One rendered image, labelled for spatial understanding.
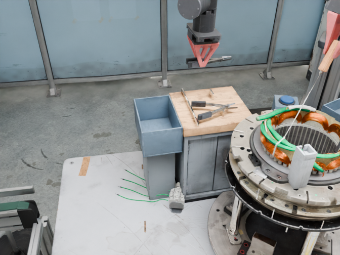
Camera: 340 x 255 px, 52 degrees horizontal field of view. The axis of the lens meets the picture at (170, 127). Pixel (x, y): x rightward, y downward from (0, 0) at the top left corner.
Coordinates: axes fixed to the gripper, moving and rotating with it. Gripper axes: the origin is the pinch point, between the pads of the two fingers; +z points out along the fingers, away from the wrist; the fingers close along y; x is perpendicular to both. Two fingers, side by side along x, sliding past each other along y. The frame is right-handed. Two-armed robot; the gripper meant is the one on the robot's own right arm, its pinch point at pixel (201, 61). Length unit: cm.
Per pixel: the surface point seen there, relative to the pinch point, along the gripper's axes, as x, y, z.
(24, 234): -77, -49, 118
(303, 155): 7.1, 40.9, 0.3
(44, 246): -52, 3, 63
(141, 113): -16.2, -4.2, 17.3
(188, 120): -5.5, 9.4, 12.1
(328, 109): 34.4, 12.6, 11.6
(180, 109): -6.2, 3.8, 12.1
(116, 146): -20, -115, 118
